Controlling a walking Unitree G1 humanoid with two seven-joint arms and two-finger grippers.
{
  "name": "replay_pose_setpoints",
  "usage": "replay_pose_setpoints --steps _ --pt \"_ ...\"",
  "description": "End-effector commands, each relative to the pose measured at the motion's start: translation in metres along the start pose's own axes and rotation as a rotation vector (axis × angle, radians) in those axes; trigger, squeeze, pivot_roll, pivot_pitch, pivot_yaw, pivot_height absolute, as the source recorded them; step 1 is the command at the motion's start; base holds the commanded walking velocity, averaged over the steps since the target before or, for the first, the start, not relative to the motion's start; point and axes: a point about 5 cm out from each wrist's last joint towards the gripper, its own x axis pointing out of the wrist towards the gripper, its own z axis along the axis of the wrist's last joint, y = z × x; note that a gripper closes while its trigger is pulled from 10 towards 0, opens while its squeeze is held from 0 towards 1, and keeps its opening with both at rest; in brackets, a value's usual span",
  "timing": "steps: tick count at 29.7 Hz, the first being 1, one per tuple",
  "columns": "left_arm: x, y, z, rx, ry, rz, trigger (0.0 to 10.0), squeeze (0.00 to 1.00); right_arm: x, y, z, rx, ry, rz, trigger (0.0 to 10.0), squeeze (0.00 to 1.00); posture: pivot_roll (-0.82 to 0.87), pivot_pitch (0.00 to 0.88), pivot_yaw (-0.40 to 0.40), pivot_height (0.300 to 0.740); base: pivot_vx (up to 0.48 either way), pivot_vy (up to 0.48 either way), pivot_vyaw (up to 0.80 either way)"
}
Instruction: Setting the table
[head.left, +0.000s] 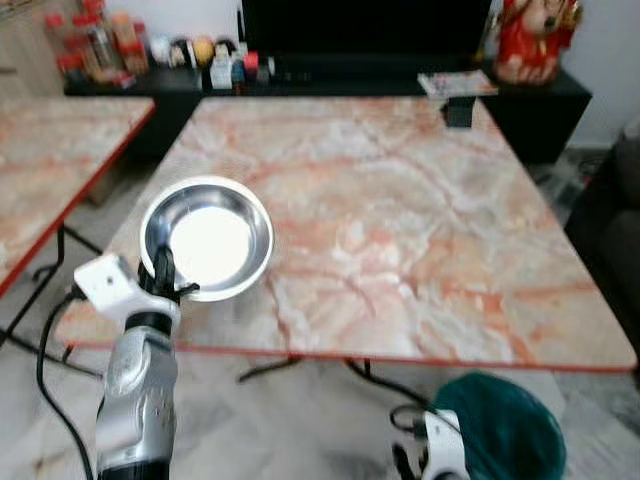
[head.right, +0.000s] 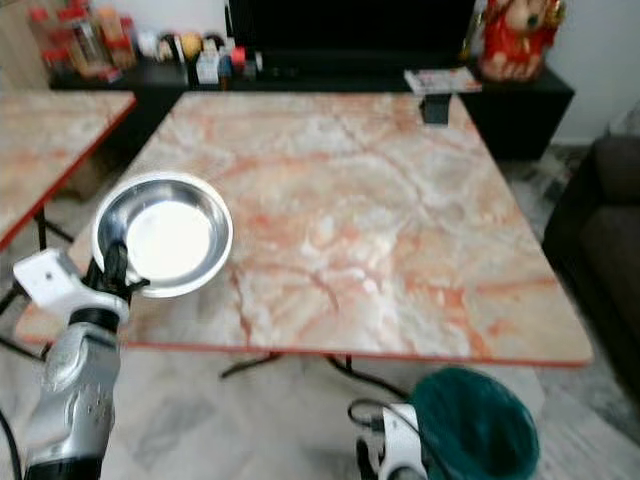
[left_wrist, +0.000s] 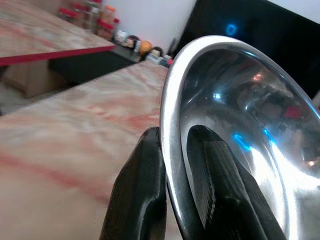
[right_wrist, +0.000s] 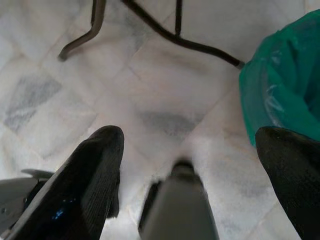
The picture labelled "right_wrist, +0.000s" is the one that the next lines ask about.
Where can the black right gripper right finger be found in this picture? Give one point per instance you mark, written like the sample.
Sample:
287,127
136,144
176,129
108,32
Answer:
292,185

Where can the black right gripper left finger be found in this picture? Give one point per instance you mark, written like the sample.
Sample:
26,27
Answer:
75,187

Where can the green bin bag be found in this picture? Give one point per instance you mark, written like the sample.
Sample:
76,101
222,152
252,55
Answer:
275,87

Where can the grey robot leg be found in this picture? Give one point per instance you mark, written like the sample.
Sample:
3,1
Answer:
177,207

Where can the black metal table leg frame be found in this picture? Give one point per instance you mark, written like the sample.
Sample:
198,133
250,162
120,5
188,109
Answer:
177,37

